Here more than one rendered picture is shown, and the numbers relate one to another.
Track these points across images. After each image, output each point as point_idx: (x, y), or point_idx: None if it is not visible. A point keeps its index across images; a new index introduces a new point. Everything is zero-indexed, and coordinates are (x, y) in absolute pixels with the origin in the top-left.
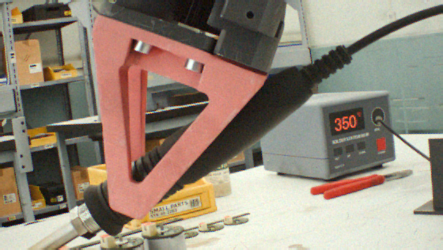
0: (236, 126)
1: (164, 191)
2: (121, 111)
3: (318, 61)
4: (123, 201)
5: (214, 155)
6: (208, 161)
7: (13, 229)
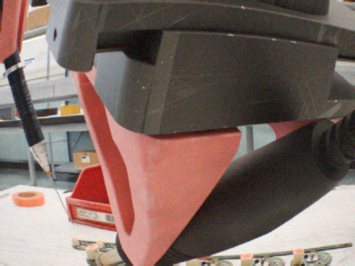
0: (218, 207)
1: (143, 255)
2: (97, 142)
3: (345, 119)
4: (125, 247)
5: (200, 237)
6: (196, 241)
7: (344, 189)
